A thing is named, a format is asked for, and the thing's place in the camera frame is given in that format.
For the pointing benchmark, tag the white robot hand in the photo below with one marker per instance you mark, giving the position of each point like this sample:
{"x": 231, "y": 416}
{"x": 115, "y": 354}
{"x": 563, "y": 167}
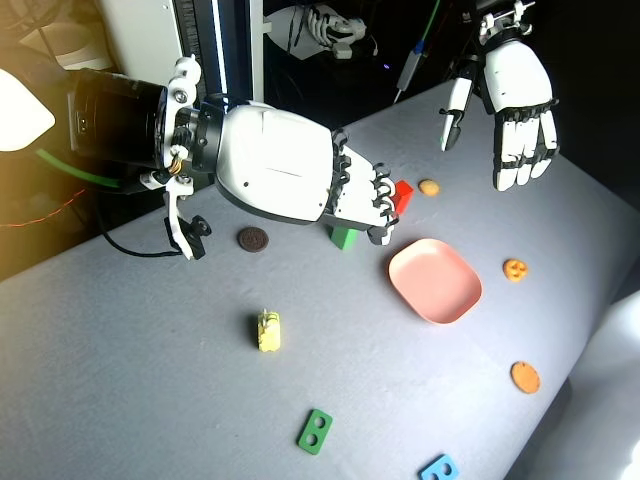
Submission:
{"x": 515, "y": 80}
{"x": 275, "y": 160}

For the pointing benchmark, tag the red block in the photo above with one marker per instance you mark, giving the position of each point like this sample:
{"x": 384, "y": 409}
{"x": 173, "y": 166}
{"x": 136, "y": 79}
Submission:
{"x": 404, "y": 192}

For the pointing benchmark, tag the spare white robot hand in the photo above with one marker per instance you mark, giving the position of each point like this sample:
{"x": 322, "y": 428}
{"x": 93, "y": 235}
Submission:
{"x": 292, "y": 27}

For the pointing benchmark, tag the pink square plate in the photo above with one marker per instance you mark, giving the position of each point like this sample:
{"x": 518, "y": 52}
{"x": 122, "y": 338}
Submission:
{"x": 435, "y": 282}

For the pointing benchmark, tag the green two-hole block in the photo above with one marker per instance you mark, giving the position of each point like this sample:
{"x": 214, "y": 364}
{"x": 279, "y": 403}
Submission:
{"x": 315, "y": 433}

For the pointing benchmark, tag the blue two-hole block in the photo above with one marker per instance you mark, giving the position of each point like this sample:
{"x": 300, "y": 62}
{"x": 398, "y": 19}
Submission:
{"x": 440, "y": 470}

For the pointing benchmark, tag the dark chocolate sandwich cookie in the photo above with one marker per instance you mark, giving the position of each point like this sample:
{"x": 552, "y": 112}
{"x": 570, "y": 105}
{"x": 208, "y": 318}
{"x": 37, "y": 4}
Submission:
{"x": 253, "y": 239}

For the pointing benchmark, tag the small round tan cookie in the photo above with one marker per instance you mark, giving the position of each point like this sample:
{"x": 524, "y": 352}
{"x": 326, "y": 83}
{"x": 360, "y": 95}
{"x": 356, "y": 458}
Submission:
{"x": 429, "y": 188}

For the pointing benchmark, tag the yellow corn toy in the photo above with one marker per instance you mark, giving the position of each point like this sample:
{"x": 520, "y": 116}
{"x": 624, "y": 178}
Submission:
{"x": 269, "y": 334}

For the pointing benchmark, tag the white robot torso column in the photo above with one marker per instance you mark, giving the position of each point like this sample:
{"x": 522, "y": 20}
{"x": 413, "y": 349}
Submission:
{"x": 140, "y": 35}

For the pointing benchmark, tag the orange pretzel cookie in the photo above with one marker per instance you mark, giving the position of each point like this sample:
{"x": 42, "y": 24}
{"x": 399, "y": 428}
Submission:
{"x": 515, "y": 270}

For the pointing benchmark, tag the grey table cloth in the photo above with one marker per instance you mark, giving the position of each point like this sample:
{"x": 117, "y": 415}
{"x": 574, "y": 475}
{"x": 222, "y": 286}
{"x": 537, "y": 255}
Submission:
{"x": 150, "y": 350}

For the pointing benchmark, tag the bright white lamp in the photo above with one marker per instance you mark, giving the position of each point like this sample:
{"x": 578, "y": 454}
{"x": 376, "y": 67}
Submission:
{"x": 20, "y": 112}

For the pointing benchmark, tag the large round speckled cookie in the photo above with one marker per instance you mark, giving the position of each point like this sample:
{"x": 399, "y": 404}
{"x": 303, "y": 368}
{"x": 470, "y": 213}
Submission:
{"x": 525, "y": 377}

